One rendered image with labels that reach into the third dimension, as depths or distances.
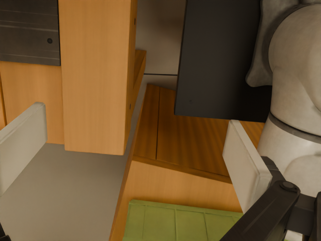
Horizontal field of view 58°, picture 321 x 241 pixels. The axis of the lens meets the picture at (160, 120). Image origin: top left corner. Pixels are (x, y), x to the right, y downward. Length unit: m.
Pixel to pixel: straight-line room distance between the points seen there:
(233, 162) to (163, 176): 0.66
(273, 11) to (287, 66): 0.16
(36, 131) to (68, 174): 1.68
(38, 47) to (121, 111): 0.21
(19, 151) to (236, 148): 0.13
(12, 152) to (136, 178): 0.69
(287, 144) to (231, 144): 0.30
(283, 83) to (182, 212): 0.52
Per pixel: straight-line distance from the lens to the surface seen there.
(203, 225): 0.86
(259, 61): 0.62
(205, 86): 0.63
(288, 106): 0.48
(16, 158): 0.18
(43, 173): 1.94
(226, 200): 0.91
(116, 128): 0.66
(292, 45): 0.49
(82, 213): 2.04
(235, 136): 0.19
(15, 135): 0.18
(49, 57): 0.65
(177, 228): 0.83
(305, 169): 0.48
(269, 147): 0.51
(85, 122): 0.67
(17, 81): 0.71
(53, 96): 0.69
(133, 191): 0.88
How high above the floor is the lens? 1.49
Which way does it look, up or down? 67 degrees down
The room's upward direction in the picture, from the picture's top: 178 degrees counter-clockwise
